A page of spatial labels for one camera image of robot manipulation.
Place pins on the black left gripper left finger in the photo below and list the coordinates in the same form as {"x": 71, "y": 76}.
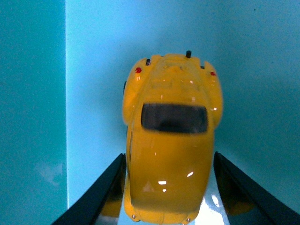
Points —
{"x": 101, "y": 203}

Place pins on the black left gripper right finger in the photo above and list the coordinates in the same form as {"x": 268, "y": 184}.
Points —
{"x": 245, "y": 201}

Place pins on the yellow beetle toy car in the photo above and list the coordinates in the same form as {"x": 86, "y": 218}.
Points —
{"x": 172, "y": 105}

